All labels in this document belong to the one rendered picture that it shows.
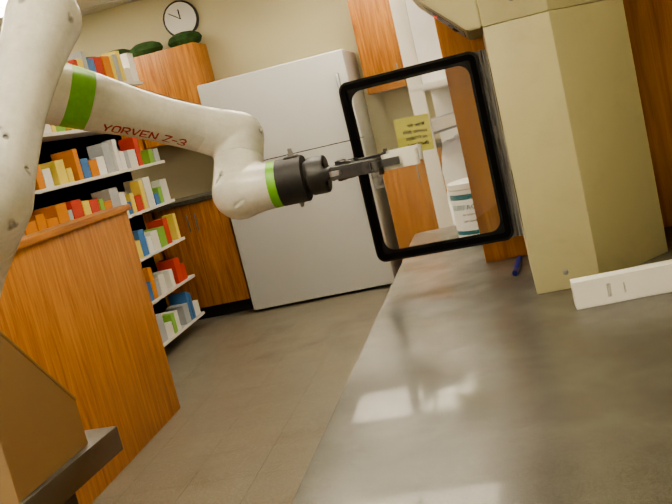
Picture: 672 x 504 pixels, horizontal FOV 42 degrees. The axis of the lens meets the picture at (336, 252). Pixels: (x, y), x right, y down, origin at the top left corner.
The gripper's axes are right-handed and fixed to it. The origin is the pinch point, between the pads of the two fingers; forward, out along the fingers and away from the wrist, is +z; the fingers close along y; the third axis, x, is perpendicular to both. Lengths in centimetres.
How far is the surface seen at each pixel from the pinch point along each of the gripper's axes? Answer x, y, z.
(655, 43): -10, 22, 51
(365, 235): 80, 475, -84
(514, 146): 1.4, -14.6, 18.8
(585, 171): 8.2, -13.8, 29.7
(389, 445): 28, -72, -4
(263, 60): -68, 544, -145
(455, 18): -21.8, -14.6, 13.3
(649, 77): -4, 22, 49
